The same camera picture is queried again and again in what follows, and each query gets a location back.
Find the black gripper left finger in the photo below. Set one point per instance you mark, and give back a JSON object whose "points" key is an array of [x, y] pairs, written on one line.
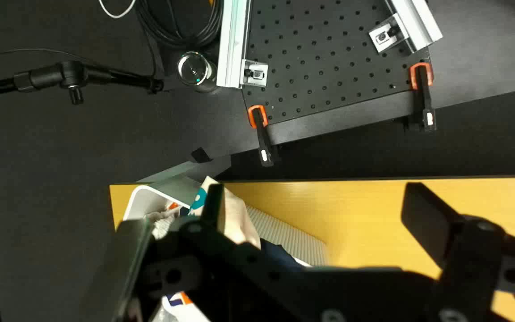
{"points": [[214, 206]]}

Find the black perforated mounting board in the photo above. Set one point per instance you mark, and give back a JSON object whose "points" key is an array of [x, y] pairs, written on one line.
{"points": [[330, 54]]}

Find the navy blue cloth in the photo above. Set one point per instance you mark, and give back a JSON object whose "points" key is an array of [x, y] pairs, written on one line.
{"points": [[282, 252]]}

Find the white plastic basket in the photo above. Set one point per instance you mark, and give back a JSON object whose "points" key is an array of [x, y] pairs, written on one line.
{"points": [[151, 198]]}

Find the long aluminium profile rail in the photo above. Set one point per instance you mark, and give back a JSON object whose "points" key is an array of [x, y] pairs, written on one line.
{"points": [[234, 41]]}

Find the short aluminium profile rail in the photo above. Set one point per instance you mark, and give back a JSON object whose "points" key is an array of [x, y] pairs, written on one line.
{"points": [[411, 27]]}

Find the white teal printed cloth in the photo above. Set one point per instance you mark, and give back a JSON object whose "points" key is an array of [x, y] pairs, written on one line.
{"points": [[198, 198]]}

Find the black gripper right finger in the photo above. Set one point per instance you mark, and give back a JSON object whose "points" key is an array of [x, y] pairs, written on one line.
{"points": [[430, 220]]}

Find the orange black bar clamp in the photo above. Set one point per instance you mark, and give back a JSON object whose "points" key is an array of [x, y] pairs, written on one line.
{"points": [[262, 134], [423, 95]]}

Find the round metal disc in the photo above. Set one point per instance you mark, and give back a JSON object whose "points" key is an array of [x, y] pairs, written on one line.
{"points": [[196, 66]]}

